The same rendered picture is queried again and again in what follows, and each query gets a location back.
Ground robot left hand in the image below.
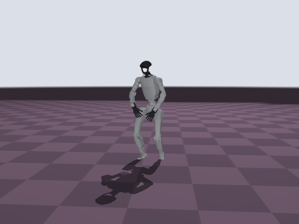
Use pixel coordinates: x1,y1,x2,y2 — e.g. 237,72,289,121
145,107,158,121

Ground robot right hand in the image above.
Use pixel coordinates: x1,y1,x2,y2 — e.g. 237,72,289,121
132,103,143,118

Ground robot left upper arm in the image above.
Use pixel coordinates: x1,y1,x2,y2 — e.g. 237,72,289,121
154,77,166,96

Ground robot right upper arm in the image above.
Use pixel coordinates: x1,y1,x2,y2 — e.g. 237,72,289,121
131,77,141,96

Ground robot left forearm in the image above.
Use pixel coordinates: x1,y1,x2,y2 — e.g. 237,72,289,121
153,93,165,112

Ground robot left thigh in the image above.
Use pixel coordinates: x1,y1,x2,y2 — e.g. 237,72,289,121
154,109,164,141

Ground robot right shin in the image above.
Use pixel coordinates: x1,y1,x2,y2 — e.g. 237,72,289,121
134,134,145,154

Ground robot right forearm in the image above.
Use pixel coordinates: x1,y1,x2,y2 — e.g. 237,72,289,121
129,91,135,107

